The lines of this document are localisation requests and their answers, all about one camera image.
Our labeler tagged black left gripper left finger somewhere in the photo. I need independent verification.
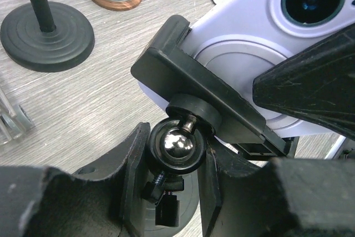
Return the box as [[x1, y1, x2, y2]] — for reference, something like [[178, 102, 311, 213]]
[[1, 123, 150, 236]]

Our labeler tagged black front phone stand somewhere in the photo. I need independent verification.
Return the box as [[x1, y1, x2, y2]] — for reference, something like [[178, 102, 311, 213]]
[[1, 0, 95, 73]]

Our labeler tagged lilac case phone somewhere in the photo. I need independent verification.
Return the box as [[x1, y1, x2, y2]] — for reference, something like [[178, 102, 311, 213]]
[[139, 0, 354, 138]]

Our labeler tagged black phone stand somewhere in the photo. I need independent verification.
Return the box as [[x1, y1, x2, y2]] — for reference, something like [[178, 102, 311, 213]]
[[131, 15, 298, 226], [1, 0, 95, 73]]

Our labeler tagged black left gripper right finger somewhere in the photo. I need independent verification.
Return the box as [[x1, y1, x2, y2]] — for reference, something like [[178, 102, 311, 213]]
[[198, 138, 354, 236]]

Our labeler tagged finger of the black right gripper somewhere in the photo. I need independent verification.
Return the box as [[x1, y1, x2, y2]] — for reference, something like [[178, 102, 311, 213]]
[[252, 24, 354, 139]]

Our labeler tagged grey wire dish rack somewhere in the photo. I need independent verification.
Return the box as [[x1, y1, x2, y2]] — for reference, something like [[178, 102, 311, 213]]
[[1, 88, 34, 145]]

